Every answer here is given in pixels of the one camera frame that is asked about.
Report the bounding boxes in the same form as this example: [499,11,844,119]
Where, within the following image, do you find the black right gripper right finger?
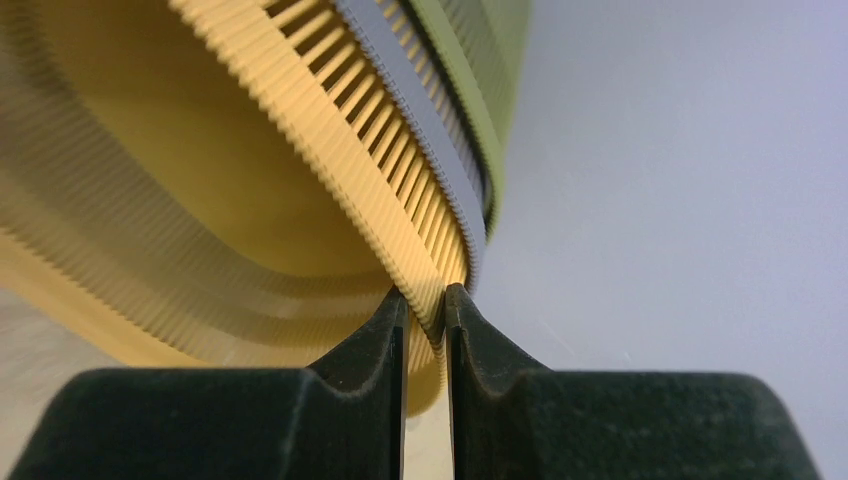
[445,284,819,479]

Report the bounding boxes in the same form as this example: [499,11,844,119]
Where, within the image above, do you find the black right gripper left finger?
[10,290,408,479]

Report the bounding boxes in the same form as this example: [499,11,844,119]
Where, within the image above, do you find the yellow slatted waste basket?
[1,1,490,414]

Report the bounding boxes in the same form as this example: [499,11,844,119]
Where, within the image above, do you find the grey slatted waste basket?
[334,1,485,291]

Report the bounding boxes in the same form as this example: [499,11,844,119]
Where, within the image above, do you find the olive green waste basket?
[410,0,533,238]

